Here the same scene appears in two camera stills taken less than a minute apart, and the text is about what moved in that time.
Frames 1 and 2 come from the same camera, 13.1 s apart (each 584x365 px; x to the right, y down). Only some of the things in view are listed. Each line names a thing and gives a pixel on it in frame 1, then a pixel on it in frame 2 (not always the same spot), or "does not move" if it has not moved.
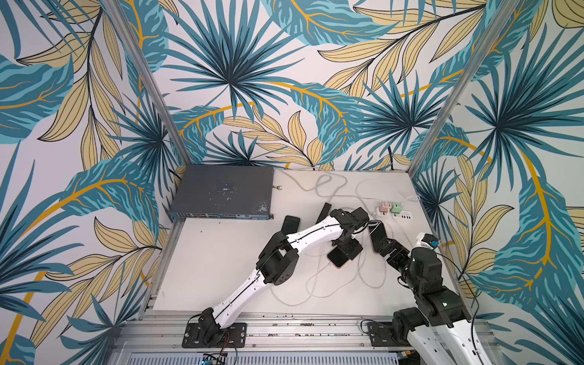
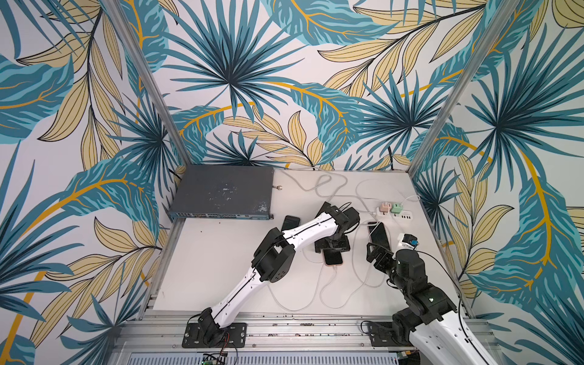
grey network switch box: x=224 y=192 does not move
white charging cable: x=359 y=269 -> x=356 y=293
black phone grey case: x=290 y=224 does not move
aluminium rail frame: x=155 y=338 does not move
